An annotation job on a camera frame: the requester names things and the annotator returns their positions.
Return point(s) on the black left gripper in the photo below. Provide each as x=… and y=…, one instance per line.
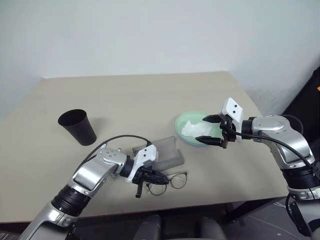
x=146, y=172

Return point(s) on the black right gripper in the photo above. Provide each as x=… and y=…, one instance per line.
x=228, y=132

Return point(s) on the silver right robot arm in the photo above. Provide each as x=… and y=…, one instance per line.
x=287, y=142

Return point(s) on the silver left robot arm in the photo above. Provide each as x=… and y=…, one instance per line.
x=86, y=175

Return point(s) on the thin round-framed glasses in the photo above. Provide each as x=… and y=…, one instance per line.
x=178, y=180

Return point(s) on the translucent grey glasses case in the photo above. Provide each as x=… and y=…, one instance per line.
x=167, y=150

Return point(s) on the black plastic cup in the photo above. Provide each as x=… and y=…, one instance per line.
x=78, y=128

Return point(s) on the white crumpled tissue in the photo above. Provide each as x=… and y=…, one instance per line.
x=196, y=128

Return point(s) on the mint green plate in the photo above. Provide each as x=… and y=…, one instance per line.
x=184, y=117

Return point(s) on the dark grey rounded shape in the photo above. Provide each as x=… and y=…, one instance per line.
x=147, y=228

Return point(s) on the black panel with orange mark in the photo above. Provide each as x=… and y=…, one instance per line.
x=307, y=100

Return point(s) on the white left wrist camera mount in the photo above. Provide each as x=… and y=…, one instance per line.
x=147, y=153

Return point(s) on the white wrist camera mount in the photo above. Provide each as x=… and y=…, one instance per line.
x=233, y=108
x=147, y=153

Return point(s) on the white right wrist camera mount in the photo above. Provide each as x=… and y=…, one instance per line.
x=233, y=108

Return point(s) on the black table leg frame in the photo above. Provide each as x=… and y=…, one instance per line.
x=231, y=212

